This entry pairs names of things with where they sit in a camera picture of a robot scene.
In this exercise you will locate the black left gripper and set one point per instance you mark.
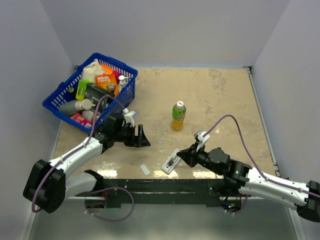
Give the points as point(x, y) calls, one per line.
point(138, 141)

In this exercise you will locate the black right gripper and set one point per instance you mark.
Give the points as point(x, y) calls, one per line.
point(190, 155)

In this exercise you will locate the white remote control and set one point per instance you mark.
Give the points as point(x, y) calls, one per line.
point(171, 162)

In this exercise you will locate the white battery compartment cover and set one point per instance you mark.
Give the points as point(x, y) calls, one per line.
point(145, 169)

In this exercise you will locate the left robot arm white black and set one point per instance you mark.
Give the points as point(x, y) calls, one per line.
point(51, 182)

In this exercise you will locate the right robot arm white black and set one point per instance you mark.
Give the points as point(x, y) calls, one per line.
point(242, 178)

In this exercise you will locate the orange juice bottle green label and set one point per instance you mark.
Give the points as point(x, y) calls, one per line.
point(178, 115)

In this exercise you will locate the blue plastic basket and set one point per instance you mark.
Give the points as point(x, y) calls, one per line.
point(61, 95)

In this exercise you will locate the amber bottle white label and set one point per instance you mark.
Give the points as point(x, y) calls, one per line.
point(90, 115)

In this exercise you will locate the black product box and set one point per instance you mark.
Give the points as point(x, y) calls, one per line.
point(94, 92)

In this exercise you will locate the white pump bottle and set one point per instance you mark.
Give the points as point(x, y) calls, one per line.
point(122, 82)

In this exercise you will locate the orange razor blade package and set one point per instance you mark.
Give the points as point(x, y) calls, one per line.
point(108, 82)

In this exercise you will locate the pink product box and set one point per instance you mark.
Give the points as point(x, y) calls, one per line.
point(78, 118)

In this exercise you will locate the grey bottle beige cap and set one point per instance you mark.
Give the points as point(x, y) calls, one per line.
point(73, 107)

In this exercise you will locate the lime green box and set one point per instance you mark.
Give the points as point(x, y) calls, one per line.
point(81, 89)

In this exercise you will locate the beige cloth bag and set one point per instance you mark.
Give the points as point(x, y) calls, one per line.
point(91, 71)

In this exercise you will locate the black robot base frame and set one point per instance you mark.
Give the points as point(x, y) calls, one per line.
point(208, 192)

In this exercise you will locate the aluminium table edge rail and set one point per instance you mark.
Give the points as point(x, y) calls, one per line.
point(273, 159)

